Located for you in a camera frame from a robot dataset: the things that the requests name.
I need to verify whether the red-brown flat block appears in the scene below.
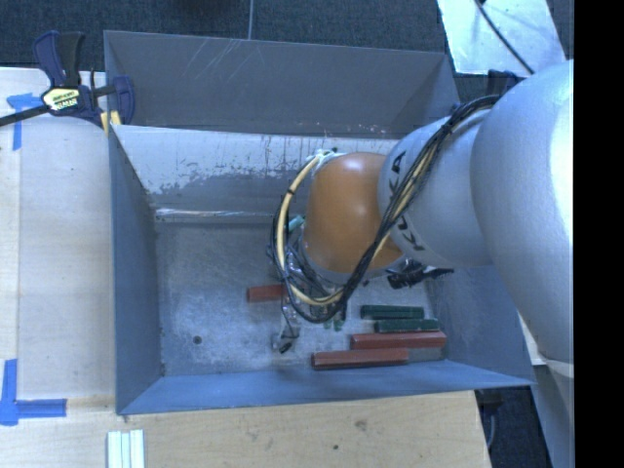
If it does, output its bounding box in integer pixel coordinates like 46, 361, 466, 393
310, 347, 410, 371
349, 331, 449, 352
246, 284, 289, 304

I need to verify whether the grey metal bin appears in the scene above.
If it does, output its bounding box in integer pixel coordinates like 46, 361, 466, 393
102, 29, 538, 416

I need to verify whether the pale wood board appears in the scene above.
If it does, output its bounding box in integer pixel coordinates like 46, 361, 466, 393
0, 66, 118, 402

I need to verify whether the dark green flat block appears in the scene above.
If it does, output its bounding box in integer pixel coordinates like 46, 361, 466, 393
360, 304, 426, 321
373, 318, 442, 334

